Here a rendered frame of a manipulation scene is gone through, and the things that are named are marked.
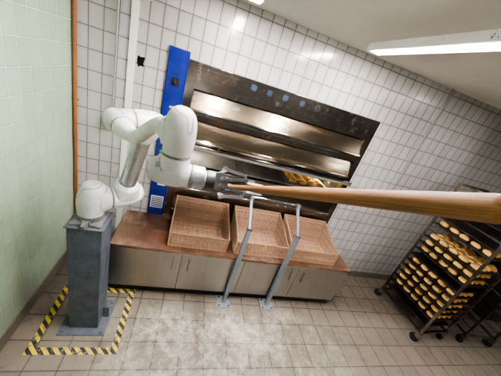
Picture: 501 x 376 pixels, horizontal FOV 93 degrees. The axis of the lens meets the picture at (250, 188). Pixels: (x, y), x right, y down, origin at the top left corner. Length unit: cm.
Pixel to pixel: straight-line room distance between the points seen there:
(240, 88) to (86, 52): 120
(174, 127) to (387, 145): 253
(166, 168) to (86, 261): 126
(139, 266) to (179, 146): 177
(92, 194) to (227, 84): 135
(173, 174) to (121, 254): 161
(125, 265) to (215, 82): 179
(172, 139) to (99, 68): 162
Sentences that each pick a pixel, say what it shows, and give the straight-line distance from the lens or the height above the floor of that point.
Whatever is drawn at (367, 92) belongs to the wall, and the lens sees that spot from 271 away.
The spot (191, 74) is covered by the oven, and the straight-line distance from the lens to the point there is 225.
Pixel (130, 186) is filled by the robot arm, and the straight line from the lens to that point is 175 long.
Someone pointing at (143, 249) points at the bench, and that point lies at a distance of 233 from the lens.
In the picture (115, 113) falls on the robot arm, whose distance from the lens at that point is 134.
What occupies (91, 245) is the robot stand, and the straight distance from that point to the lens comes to 191.
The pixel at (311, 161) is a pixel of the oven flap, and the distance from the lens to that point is 264.
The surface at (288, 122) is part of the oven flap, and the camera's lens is 244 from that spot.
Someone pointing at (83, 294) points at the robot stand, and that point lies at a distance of 226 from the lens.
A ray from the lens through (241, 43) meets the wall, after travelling 227.
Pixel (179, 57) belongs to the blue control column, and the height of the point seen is 208.
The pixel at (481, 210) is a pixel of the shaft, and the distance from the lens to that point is 32.
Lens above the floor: 213
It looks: 24 degrees down
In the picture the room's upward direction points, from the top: 19 degrees clockwise
